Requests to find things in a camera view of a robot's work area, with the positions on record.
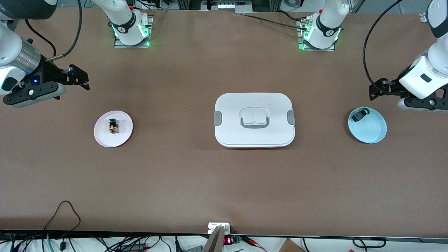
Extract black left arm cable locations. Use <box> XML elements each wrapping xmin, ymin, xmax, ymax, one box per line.
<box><xmin>363</xmin><ymin>0</ymin><xmax>405</xmax><ymax>96</ymax></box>

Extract black coiled cable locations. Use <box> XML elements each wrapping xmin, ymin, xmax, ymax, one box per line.
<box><xmin>352</xmin><ymin>237</ymin><xmax>387</xmax><ymax>249</ymax></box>

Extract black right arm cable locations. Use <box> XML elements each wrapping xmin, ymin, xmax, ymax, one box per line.
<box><xmin>24</xmin><ymin>0</ymin><xmax>83</xmax><ymax>62</ymax></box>

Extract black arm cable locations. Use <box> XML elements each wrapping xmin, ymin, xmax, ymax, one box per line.
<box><xmin>24</xmin><ymin>0</ymin><xmax>83</xmax><ymax>62</ymax></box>
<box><xmin>363</xmin><ymin>0</ymin><xmax>405</xmax><ymax>96</ymax></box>

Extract brown cardboard box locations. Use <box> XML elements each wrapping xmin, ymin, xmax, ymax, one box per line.
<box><xmin>278</xmin><ymin>238</ymin><xmax>306</xmax><ymax>252</ymax></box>

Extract aluminium frame structure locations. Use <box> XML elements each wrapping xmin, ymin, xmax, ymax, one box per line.
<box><xmin>177</xmin><ymin>0</ymin><xmax>281</xmax><ymax>14</ymax></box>

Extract black cable to base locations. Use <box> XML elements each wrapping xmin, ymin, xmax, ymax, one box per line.
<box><xmin>241</xmin><ymin>13</ymin><xmax>309</xmax><ymax>30</ymax></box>

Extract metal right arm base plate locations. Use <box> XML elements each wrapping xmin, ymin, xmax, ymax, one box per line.
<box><xmin>113</xmin><ymin>15</ymin><xmax>154</xmax><ymax>48</ymax></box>

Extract grey slanted beam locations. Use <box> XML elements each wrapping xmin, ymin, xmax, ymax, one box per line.
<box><xmin>202</xmin><ymin>226</ymin><xmax>226</xmax><ymax>252</ymax></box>

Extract pink round plate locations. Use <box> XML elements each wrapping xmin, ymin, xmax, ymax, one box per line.
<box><xmin>93</xmin><ymin>111</ymin><xmax>133</xmax><ymax>148</ymax></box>

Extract thin black looped cable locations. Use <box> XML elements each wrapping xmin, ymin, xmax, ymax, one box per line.
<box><xmin>44</xmin><ymin>201</ymin><xmax>82</xmax><ymax>243</ymax></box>

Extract black switch with green button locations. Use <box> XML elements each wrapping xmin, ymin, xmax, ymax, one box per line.
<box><xmin>351</xmin><ymin>109</ymin><xmax>371</xmax><ymax>123</ymax></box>

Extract small white mounted device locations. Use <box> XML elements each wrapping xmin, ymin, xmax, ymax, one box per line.
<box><xmin>208</xmin><ymin>222</ymin><xmax>231</xmax><ymax>235</ymax></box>

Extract light blue round plate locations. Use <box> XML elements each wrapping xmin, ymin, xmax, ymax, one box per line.
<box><xmin>348</xmin><ymin>107</ymin><xmax>387</xmax><ymax>144</ymax></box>

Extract white lunch box grey clips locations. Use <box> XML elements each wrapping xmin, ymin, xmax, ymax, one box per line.
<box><xmin>214</xmin><ymin>93</ymin><xmax>295</xmax><ymax>149</ymax></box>

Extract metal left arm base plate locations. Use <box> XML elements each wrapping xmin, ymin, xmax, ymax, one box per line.
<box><xmin>297</xmin><ymin>19</ymin><xmax>336</xmax><ymax>51</ymax></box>

